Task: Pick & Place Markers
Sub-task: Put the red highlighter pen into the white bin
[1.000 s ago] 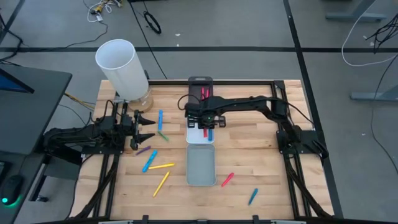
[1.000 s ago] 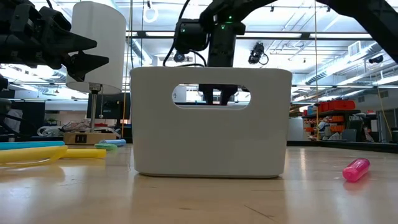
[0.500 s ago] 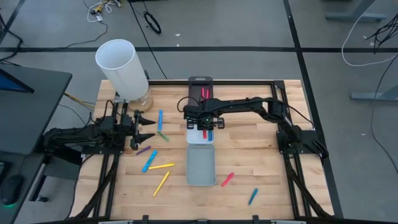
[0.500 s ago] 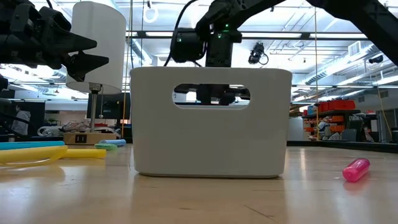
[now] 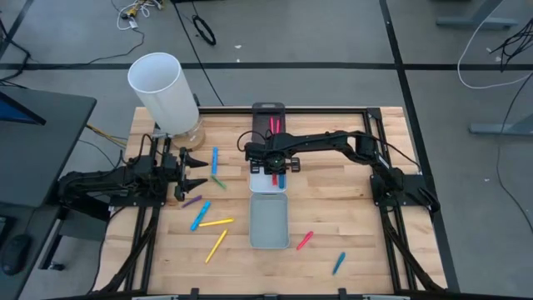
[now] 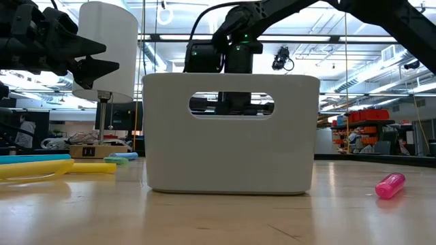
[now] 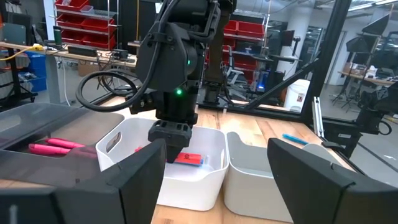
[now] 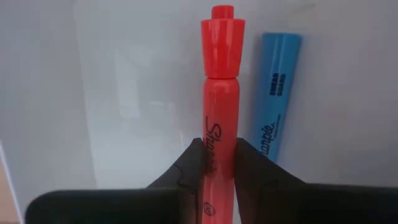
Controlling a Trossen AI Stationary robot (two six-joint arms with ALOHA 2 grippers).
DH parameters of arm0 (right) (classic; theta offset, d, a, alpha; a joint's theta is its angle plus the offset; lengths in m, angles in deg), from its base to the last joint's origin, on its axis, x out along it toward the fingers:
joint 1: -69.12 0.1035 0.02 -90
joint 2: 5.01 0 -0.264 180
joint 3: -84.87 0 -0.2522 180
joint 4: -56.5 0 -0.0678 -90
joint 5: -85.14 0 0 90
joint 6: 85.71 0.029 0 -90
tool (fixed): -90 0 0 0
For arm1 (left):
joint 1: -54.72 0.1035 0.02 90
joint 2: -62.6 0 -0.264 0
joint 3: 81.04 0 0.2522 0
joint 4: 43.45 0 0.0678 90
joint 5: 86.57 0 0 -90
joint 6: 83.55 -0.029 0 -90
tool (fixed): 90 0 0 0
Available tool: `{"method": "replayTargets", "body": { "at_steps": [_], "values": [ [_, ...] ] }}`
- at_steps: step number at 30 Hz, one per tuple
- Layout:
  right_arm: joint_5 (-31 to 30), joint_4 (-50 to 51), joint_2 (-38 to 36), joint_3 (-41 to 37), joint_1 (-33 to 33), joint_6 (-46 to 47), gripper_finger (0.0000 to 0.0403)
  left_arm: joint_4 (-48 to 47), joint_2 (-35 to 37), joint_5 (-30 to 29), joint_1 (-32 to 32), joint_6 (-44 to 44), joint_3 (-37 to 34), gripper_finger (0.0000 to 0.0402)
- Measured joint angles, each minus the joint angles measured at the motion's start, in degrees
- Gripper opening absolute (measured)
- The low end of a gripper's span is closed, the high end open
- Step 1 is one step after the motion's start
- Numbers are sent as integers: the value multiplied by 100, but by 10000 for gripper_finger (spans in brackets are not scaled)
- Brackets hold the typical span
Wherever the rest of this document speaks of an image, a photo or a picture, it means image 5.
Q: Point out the purple marker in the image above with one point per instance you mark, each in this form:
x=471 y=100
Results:
x=191 y=201

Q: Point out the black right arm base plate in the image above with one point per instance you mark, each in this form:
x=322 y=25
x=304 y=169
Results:
x=411 y=179

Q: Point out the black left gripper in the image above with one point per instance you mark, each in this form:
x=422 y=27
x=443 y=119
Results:
x=166 y=168

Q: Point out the dark grey side desk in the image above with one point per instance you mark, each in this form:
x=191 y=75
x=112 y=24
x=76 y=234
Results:
x=41 y=221

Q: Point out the yellow marker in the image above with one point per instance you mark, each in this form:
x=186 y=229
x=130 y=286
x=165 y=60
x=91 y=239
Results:
x=215 y=246
x=216 y=222

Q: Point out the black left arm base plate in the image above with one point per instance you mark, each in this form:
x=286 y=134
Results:
x=137 y=203

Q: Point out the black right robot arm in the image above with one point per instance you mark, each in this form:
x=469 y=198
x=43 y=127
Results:
x=325 y=141

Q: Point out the black plastic bin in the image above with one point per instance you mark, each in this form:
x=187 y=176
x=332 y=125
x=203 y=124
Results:
x=260 y=121

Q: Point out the grey plastic bin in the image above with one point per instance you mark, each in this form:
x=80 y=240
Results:
x=269 y=221

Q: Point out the black computer mouse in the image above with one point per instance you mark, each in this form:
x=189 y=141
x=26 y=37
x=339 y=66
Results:
x=16 y=252

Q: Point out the white shade table lamp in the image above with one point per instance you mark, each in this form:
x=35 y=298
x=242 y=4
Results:
x=162 y=91

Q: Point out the grey desk foot plate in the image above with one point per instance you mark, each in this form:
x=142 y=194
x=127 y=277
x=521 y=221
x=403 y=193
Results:
x=83 y=229

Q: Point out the white plastic bin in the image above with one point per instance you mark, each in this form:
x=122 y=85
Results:
x=262 y=185

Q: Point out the black aluminium table frame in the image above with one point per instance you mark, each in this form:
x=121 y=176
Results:
x=325 y=111

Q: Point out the black desk top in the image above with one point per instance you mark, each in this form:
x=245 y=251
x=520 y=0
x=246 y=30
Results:
x=50 y=150

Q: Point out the grey desk foot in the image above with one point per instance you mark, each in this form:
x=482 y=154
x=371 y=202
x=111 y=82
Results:
x=499 y=128
x=470 y=21

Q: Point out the monitor with blue screen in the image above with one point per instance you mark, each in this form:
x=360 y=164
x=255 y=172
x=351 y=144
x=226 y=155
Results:
x=16 y=112

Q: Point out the blue marker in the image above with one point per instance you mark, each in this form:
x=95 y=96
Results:
x=214 y=161
x=200 y=216
x=282 y=181

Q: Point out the black table clamp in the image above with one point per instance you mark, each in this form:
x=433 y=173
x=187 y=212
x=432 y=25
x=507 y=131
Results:
x=194 y=293
x=342 y=293

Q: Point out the short red marker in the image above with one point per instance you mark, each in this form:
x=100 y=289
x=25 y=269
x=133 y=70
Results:
x=305 y=241

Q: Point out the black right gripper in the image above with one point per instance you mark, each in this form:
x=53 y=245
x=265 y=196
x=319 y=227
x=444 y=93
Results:
x=270 y=166

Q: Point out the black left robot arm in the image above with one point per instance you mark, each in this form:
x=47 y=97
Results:
x=104 y=183

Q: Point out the short teal marker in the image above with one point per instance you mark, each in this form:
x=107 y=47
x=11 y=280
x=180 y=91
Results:
x=339 y=263

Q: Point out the green marker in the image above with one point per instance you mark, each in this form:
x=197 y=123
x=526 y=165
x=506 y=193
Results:
x=218 y=182

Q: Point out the black desk crossbar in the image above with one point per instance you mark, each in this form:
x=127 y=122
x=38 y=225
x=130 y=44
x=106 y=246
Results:
x=85 y=210

